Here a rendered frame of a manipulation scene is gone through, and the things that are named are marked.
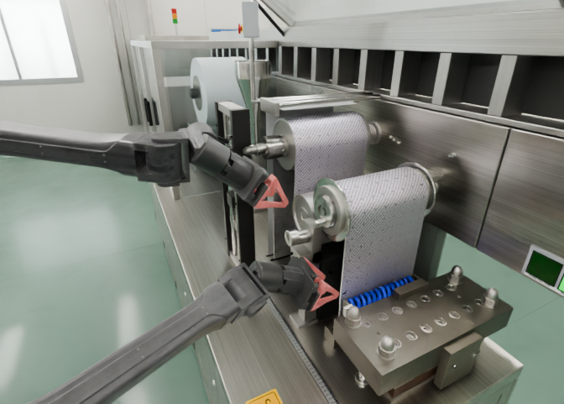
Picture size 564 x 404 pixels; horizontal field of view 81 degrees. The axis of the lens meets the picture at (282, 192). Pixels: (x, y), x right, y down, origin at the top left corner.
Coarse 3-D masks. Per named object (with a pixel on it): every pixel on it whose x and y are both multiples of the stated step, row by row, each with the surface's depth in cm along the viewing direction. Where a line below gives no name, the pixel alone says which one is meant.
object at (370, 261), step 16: (416, 224) 82; (352, 240) 74; (368, 240) 77; (384, 240) 79; (400, 240) 82; (416, 240) 85; (352, 256) 76; (368, 256) 79; (384, 256) 82; (400, 256) 84; (352, 272) 78; (368, 272) 81; (384, 272) 84; (400, 272) 87; (352, 288) 81; (368, 288) 84
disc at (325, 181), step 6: (324, 180) 76; (330, 180) 74; (318, 186) 79; (336, 186) 72; (342, 192) 70; (342, 198) 71; (342, 204) 71; (348, 204) 70; (348, 210) 70; (348, 216) 70; (348, 222) 70; (342, 228) 73; (348, 228) 71; (342, 234) 73; (336, 240) 76
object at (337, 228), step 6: (420, 174) 82; (324, 186) 75; (330, 186) 74; (318, 192) 78; (324, 192) 75; (330, 192) 73; (336, 192) 72; (336, 198) 71; (336, 204) 72; (336, 210) 72; (342, 210) 71; (342, 216) 71; (336, 222) 73; (342, 222) 71; (324, 228) 78; (330, 228) 76; (336, 228) 74; (330, 234) 76; (336, 234) 75
